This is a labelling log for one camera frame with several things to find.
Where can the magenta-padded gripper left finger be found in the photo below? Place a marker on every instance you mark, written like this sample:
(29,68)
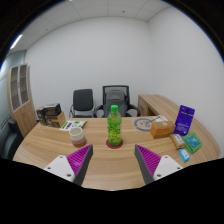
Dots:
(60,165)

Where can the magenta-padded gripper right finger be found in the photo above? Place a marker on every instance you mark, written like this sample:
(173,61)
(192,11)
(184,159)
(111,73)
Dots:
(165,165)

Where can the green drink bottle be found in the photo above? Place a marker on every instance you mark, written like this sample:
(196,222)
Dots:
(114,130)

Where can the small blue packet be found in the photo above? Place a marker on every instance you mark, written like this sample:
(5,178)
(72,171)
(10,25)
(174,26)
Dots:
(184,155)

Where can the small yellow-brown packet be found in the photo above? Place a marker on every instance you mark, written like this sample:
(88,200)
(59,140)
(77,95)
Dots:
(177,141)

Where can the green pouch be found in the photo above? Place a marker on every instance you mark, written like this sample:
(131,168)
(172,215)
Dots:
(192,142)

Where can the orange-brown wooden box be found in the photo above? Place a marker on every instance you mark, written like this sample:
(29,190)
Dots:
(162,129)

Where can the green and purple leaflet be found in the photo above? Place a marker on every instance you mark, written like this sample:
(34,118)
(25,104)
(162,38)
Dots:
(73,125)

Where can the brown cardboard box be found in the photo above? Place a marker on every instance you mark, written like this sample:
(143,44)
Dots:
(59,120)

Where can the purple packet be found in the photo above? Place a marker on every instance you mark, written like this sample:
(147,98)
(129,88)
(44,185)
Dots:
(184,120)

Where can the flat round red coaster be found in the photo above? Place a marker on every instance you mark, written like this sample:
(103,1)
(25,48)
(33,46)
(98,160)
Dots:
(108,144)

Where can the stack of dark boxes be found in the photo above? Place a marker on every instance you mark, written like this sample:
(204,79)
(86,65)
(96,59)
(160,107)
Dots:
(46,110)

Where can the dark sofa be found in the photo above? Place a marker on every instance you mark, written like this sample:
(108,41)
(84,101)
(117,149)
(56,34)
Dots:
(9,138)

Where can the wooden shelf cabinet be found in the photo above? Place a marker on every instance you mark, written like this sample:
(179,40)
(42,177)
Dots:
(23,116)

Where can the wooden side desk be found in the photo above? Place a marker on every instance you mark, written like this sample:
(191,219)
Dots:
(156,103)

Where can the black padded office chair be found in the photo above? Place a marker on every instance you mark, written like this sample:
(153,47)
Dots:
(82,100)

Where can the grey backpack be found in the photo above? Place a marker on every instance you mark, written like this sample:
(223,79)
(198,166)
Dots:
(116,101)

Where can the long ceiling light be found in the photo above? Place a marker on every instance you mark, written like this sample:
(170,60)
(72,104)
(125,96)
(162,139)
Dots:
(16,41)

